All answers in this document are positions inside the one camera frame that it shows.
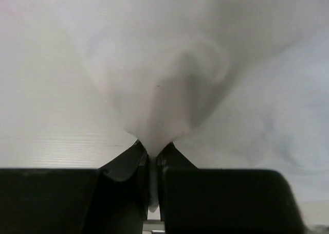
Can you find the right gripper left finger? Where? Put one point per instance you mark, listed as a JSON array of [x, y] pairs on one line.
[[111, 199]]

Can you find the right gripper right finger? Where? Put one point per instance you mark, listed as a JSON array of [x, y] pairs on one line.
[[194, 200]]

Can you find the white skirt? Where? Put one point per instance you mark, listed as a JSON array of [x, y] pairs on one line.
[[235, 83]]

